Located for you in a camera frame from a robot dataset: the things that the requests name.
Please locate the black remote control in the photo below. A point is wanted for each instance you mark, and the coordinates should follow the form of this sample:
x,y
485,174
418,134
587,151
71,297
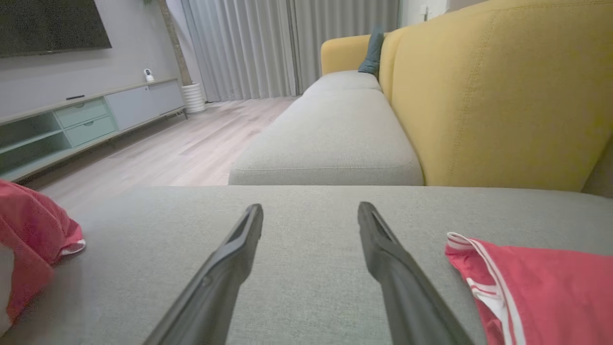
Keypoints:
x,y
75,97

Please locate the small white camera device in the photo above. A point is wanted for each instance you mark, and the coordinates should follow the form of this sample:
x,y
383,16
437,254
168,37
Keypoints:
x,y
149,75

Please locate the white ribbed plant pot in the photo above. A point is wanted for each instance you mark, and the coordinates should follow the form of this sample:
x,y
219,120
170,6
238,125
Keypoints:
x,y
194,98

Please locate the brown plant trunk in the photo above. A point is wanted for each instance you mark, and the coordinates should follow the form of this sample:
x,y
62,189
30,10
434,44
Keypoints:
x,y
176,48

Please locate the long pale green TV cabinet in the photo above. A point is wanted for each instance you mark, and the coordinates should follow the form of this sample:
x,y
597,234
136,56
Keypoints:
x,y
134,103

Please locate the large grey sofa seat cushion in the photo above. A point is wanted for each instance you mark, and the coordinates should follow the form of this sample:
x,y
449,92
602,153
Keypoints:
x,y
306,297

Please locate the grey curtain panel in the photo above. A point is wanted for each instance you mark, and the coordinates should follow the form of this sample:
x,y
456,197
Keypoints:
x,y
239,48
345,19

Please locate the small grey sofa seat cushion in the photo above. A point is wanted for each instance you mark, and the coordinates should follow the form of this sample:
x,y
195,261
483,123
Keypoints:
x,y
342,81

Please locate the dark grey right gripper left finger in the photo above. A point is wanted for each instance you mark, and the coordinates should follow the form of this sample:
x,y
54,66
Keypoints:
x,y
220,282

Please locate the teal throw pillow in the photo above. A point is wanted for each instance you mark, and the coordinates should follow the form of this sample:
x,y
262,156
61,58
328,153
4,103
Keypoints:
x,y
372,52

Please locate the yellow sofa backrest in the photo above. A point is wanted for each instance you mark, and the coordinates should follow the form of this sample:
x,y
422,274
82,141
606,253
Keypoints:
x,y
503,96

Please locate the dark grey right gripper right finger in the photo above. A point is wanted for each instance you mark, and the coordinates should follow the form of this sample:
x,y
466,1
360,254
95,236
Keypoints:
x,y
402,287

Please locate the red and white basketball jersey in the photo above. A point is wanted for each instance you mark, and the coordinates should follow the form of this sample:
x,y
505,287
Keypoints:
x,y
550,287

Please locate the black wall television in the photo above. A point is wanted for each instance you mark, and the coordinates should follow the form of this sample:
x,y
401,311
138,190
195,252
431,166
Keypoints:
x,y
48,24

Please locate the yellow sofa armrest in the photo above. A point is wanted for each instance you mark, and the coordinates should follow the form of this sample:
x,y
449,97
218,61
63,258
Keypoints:
x,y
342,52

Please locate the red shorts with white trim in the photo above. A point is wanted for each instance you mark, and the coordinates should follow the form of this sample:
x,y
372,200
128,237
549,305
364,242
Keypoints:
x,y
33,225

